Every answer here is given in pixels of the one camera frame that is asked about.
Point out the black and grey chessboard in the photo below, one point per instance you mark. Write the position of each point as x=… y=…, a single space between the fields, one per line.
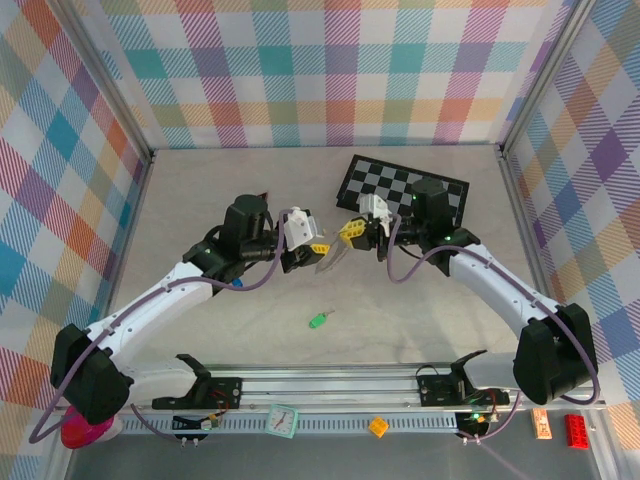
x=380 y=175

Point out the small connector board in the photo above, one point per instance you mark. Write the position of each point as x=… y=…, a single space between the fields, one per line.
x=477 y=417
x=209 y=424

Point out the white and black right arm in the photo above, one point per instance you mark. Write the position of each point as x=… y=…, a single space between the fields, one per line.
x=500 y=285

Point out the aluminium floor rail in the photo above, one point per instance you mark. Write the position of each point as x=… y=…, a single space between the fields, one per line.
x=131 y=215
x=529 y=225

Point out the small right connector board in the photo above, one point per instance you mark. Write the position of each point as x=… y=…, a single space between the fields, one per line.
x=477 y=417

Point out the red toy brick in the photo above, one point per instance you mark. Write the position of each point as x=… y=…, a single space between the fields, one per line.
x=577 y=430

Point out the aluminium right corner post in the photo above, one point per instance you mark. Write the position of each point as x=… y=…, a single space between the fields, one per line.
x=546 y=75

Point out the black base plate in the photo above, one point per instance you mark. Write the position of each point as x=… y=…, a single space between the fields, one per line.
x=226 y=392
x=435 y=391

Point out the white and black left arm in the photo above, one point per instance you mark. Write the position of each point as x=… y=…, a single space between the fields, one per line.
x=150 y=310

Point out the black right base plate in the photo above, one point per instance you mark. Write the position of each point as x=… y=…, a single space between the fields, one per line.
x=435 y=391

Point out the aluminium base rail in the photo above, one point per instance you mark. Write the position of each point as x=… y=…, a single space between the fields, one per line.
x=325 y=387

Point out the aluminium left corner post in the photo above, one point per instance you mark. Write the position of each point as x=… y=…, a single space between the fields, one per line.
x=114 y=85

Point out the small teal clock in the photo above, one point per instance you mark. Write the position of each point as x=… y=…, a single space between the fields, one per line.
x=283 y=420

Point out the printed wooden block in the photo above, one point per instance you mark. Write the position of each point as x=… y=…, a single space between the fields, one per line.
x=541 y=424

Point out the clear plastic bag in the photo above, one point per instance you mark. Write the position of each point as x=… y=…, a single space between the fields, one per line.
x=332 y=257

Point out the aluminium corner post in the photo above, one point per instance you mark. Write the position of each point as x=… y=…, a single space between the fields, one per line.
x=546 y=75
x=114 y=85

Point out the orange toy brick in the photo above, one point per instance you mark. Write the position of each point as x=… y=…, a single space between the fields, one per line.
x=378 y=426

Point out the aluminium right floor rail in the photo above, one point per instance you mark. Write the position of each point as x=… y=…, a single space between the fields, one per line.
x=529 y=225

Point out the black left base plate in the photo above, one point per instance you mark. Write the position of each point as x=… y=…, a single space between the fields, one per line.
x=226 y=392

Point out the small left connector board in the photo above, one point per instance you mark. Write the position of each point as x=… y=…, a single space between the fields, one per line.
x=209 y=424

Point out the pink plastic cup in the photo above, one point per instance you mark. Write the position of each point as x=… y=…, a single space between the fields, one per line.
x=82 y=434

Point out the green key tag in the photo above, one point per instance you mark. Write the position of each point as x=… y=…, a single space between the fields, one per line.
x=317 y=320

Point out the aluminium left floor rail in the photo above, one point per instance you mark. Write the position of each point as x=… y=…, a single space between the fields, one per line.
x=131 y=215

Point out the small blue object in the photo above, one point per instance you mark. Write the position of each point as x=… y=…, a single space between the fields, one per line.
x=237 y=283

